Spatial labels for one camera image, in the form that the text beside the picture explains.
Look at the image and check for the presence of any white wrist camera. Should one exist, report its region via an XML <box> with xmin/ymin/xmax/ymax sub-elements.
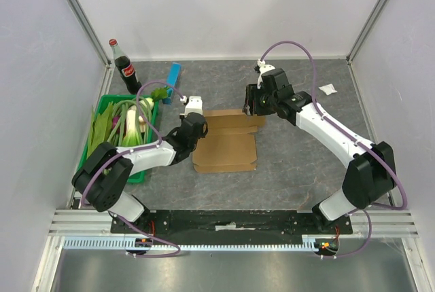
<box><xmin>179</xmin><ymin>96</ymin><xmax>203</xmax><ymax>119</ymax></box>
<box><xmin>254</xmin><ymin>59</ymin><xmax>275</xmax><ymax>89</ymax></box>

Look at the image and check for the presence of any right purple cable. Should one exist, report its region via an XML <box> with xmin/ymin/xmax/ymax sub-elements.
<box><xmin>260</xmin><ymin>40</ymin><xmax>408</xmax><ymax>259</ymax></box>

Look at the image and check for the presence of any blue rectangular block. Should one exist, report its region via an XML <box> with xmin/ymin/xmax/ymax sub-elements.
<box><xmin>162</xmin><ymin>62</ymin><xmax>181</xmax><ymax>105</ymax></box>

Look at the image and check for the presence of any cola glass bottle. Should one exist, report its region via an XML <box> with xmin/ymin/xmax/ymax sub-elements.
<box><xmin>109</xmin><ymin>39</ymin><xmax>142</xmax><ymax>94</ymax></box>

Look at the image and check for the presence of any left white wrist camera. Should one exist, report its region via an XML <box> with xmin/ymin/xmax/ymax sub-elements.
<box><xmin>179</xmin><ymin>96</ymin><xmax>203</xmax><ymax>119</ymax></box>

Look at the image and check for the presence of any blue slotted cable duct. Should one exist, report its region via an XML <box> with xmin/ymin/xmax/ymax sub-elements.
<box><xmin>63</xmin><ymin>232</ymin><xmax>318</xmax><ymax>252</ymax></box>

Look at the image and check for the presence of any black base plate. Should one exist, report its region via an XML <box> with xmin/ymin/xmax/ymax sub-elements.
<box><xmin>110</xmin><ymin>208</ymin><xmax>354</xmax><ymax>244</ymax></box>

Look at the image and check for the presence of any green plastic tray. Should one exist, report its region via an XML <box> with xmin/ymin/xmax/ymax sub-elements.
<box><xmin>75</xmin><ymin>94</ymin><xmax>160</xmax><ymax>184</ymax></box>

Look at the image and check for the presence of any brown cardboard box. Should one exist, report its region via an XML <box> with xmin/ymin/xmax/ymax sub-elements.
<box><xmin>192</xmin><ymin>109</ymin><xmax>266</xmax><ymax>173</ymax></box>

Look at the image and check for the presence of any white green bok choy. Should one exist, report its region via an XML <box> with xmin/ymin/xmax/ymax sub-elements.
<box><xmin>120</xmin><ymin>106</ymin><xmax>143</xmax><ymax>147</ymax></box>

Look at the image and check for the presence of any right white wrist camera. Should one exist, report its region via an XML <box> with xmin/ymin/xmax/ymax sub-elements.
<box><xmin>254</xmin><ymin>59</ymin><xmax>275</xmax><ymax>89</ymax></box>

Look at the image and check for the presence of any white paper scrap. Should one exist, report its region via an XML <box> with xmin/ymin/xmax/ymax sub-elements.
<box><xmin>319</xmin><ymin>84</ymin><xmax>338</xmax><ymax>96</ymax></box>

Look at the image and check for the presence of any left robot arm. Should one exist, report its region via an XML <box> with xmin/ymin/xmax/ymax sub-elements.
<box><xmin>71</xmin><ymin>113</ymin><xmax>208</xmax><ymax>233</ymax></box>

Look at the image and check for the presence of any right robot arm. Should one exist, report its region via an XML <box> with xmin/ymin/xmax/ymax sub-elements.
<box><xmin>243</xmin><ymin>65</ymin><xmax>396</xmax><ymax>234</ymax></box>

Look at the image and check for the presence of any white radish with leaves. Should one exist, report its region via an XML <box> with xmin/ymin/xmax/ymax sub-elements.
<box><xmin>140</xmin><ymin>86</ymin><xmax>169</xmax><ymax>109</ymax></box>

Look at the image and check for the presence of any purple eggplant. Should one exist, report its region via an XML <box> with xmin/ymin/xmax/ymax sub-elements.
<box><xmin>112</xmin><ymin>115</ymin><xmax>120</xmax><ymax>127</ymax></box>

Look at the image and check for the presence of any green long beans bundle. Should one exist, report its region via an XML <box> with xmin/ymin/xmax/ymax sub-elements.
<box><xmin>98</xmin><ymin>96</ymin><xmax>154</xmax><ymax>147</ymax></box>

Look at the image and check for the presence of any green leafy vegetable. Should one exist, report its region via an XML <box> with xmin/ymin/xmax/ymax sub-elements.
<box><xmin>86</xmin><ymin>102</ymin><xmax>114</xmax><ymax>158</ymax></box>

